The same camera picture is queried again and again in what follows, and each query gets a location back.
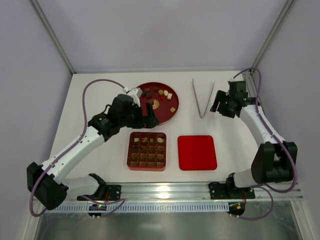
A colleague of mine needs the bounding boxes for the metal tongs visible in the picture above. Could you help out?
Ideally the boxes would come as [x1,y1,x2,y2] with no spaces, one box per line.
[192,78,215,119]

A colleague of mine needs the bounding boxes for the black mount plate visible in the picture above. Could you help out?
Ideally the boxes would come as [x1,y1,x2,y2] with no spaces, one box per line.
[105,184,122,202]
[208,182,230,200]

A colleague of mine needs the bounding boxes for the aluminium rail frame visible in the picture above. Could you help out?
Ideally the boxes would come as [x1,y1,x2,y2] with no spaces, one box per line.
[46,182,303,216]

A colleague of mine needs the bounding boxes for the left black mount plate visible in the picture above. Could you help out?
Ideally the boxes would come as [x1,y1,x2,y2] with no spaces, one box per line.
[105,184,122,202]

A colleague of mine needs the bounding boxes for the right black mount plate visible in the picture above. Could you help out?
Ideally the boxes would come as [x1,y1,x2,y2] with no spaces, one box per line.
[208,182,230,200]

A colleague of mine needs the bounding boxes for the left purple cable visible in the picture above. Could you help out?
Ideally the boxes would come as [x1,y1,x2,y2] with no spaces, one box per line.
[29,78,130,218]

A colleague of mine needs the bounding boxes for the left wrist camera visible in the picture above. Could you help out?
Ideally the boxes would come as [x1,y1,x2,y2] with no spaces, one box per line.
[122,87,143,107]

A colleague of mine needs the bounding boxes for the round red plate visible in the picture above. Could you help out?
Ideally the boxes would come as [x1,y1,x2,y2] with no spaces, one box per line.
[137,82,179,125]

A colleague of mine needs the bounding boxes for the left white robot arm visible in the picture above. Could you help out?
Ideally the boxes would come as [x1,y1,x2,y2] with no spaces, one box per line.
[26,94,159,210]

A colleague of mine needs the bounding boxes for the red chocolate box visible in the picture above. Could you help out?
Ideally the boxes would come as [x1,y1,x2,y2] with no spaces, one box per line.
[126,131,167,172]

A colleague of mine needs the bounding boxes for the red box lid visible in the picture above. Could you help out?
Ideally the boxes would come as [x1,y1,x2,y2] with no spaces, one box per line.
[177,135,218,171]

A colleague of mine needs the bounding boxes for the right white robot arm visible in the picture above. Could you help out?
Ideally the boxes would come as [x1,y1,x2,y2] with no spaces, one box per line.
[210,80,298,199]

